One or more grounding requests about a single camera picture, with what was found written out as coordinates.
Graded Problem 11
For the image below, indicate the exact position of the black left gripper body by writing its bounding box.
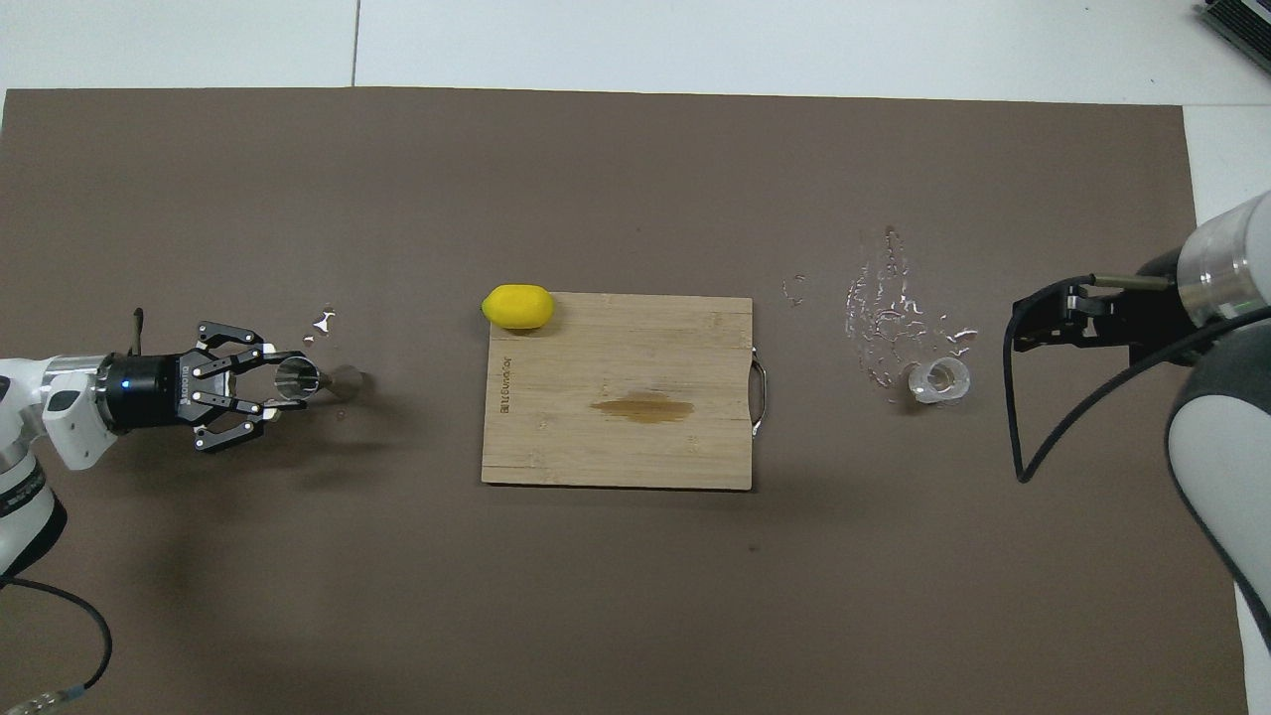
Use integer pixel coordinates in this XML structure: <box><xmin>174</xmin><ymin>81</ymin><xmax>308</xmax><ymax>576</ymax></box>
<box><xmin>97</xmin><ymin>349</ymin><xmax>206</xmax><ymax>434</ymax></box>

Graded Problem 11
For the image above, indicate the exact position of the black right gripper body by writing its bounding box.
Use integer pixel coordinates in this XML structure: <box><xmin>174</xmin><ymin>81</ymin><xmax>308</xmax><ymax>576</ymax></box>
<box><xmin>1087</xmin><ymin>253</ymin><xmax>1194</xmax><ymax>367</ymax></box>

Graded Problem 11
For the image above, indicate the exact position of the steel double jigger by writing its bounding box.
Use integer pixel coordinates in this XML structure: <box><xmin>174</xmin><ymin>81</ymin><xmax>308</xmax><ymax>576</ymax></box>
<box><xmin>275</xmin><ymin>357</ymin><xmax>366</xmax><ymax>403</ymax></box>

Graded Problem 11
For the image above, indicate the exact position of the yellow lemon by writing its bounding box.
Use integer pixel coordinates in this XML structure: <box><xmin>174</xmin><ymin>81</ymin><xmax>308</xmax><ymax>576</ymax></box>
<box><xmin>482</xmin><ymin>284</ymin><xmax>555</xmax><ymax>331</ymax></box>

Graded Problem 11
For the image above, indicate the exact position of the grey ribbed device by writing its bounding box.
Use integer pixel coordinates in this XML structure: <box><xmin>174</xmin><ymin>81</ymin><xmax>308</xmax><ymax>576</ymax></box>
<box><xmin>1197</xmin><ymin>0</ymin><xmax>1271</xmax><ymax>72</ymax></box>

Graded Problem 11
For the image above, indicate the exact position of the wooden cutting board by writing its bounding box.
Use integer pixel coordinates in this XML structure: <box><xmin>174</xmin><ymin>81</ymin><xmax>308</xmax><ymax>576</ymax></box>
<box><xmin>482</xmin><ymin>292</ymin><xmax>768</xmax><ymax>491</ymax></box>

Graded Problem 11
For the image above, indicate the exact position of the brown table mat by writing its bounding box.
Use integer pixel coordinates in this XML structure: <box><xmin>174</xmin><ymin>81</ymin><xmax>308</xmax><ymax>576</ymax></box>
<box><xmin>0</xmin><ymin>87</ymin><xmax>1250</xmax><ymax>715</ymax></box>

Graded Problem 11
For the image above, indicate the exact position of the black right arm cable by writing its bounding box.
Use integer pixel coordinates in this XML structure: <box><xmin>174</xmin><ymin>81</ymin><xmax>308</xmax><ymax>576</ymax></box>
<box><xmin>1003</xmin><ymin>274</ymin><xmax>1271</xmax><ymax>485</ymax></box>

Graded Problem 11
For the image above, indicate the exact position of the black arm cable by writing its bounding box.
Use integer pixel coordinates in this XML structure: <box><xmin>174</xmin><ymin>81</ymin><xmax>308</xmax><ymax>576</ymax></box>
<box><xmin>0</xmin><ymin>308</ymin><xmax>146</xmax><ymax>715</ymax></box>
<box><xmin>1003</xmin><ymin>274</ymin><xmax>1271</xmax><ymax>485</ymax></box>

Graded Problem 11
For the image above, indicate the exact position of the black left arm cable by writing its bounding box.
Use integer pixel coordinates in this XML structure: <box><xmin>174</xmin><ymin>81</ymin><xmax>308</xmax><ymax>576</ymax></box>
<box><xmin>0</xmin><ymin>308</ymin><xmax>146</xmax><ymax>715</ymax></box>

